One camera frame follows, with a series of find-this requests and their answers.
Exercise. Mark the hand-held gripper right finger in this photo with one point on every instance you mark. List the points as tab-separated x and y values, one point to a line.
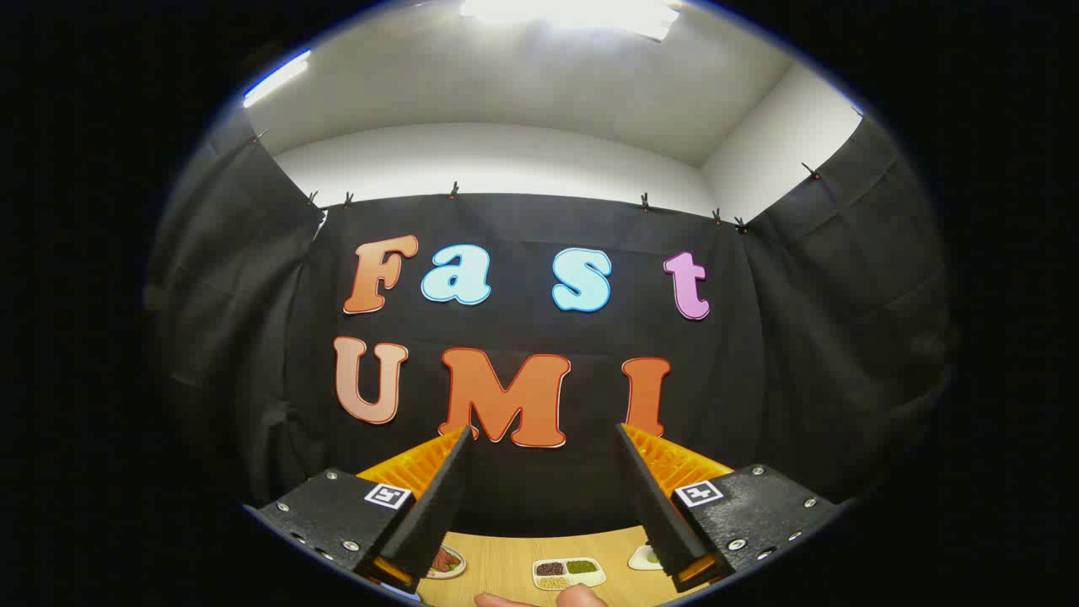
653	506

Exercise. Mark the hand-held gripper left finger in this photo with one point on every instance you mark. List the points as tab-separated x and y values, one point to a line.
438	506

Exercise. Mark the small white dish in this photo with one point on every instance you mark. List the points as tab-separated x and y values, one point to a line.
641	558

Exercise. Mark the white oval food plate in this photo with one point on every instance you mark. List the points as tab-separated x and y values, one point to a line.
447	563

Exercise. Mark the green mung beans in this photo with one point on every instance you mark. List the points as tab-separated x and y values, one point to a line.
580	566

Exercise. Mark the white divided tray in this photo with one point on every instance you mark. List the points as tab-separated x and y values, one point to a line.
590	578

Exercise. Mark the dark red beans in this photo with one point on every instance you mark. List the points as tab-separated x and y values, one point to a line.
550	569

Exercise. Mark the yellow soybeans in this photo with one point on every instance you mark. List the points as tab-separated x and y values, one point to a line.
553	582

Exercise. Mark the row of small black clips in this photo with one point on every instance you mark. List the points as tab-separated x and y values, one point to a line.
453	190

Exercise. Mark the narrow ceiling light strip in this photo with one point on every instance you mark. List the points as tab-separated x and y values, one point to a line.
276	78

